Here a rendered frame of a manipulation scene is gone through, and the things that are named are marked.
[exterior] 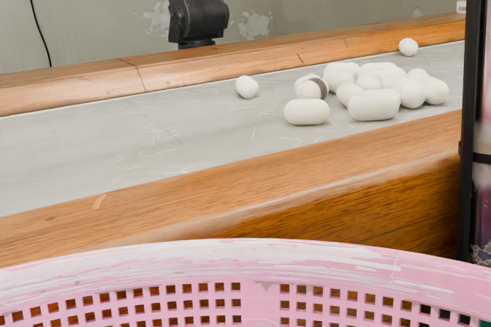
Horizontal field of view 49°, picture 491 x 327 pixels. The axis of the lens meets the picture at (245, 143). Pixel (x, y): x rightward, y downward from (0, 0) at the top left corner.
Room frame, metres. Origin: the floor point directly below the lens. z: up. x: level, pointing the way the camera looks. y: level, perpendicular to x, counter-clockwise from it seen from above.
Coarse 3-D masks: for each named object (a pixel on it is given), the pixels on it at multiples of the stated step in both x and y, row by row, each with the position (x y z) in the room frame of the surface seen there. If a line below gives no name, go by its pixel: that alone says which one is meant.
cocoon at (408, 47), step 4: (404, 40) 0.62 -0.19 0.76; (408, 40) 0.61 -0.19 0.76; (412, 40) 0.61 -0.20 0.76; (400, 44) 0.62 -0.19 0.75; (404, 44) 0.61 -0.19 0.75; (408, 44) 0.61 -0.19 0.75; (412, 44) 0.61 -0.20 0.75; (416, 44) 0.61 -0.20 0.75; (400, 48) 0.62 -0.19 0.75; (404, 48) 0.61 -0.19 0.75; (408, 48) 0.61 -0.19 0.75; (412, 48) 0.61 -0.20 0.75; (416, 48) 0.61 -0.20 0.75; (404, 52) 0.61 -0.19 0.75; (408, 52) 0.61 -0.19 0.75; (412, 52) 0.61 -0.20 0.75
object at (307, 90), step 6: (300, 84) 0.42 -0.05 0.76; (306, 84) 0.41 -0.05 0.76; (312, 84) 0.41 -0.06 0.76; (300, 90) 0.41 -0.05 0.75; (306, 90) 0.41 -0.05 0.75; (312, 90) 0.41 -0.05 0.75; (318, 90) 0.41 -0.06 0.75; (300, 96) 0.41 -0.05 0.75; (306, 96) 0.41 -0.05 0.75; (312, 96) 0.41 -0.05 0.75; (318, 96) 0.41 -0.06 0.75
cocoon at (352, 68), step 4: (328, 64) 0.50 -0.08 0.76; (332, 64) 0.50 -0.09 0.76; (336, 64) 0.49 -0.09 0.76; (340, 64) 0.49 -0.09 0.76; (344, 64) 0.49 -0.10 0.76; (348, 64) 0.49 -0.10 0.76; (352, 64) 0.49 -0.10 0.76; (356, 64) 0.49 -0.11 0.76; (328, 68) 0.49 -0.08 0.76; (332, 68) 0.49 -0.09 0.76; (336, 68) 0.49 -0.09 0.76; (340, 68) 0.49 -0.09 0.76; (344, 68) 0.49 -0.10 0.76; (348, 68) 0.49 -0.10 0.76; (352, 68) 0.49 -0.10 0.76; (356, 68) 0.49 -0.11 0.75; (324, 72) 0.50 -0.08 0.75; (352, 72) 0.48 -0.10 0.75; (356, 72) 0.48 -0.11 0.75; (356, 76) 0.49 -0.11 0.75; (356, 80) 0.49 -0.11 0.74
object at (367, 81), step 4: (360, 76) 0.43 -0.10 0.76; (364, 76) 0.43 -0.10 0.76; (368, 76) 0.42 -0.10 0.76; (372, 76) 0.42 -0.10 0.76; (360, 80) 0.42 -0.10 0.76; (364, 80) 0.42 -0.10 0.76; (368, 80) 0.42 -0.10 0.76; (372, 80) 0.41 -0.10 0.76; (376, 80) 0.42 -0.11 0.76; (356, 84) 0.43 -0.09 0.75; (360, 84) 0.42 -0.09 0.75; (364, 84) 0.42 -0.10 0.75; (368, 84) 0.41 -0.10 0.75; (372, 84) 0.41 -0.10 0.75; (376, 84) 0.41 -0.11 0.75; (380, 84) 0.42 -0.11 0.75; (364, 88) 0.41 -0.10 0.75; (368, 88) 0.41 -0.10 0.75; (372, 88) 0.41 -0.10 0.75; (376, 88) 0.41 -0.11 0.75; (380, 88) 0.41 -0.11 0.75
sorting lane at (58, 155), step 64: (320, 64) 0.60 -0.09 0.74; (448, 64) 0.55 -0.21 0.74; (0, 128) 0.43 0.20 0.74; (64, 128) 0.41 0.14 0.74; (128, 128) 0.39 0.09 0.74; (192, 128) 0.38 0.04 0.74; (256, 128) 0.36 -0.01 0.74; (320, 128) 0.35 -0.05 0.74; (0, 192) 0.28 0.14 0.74; (64, 192) 0.27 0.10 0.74
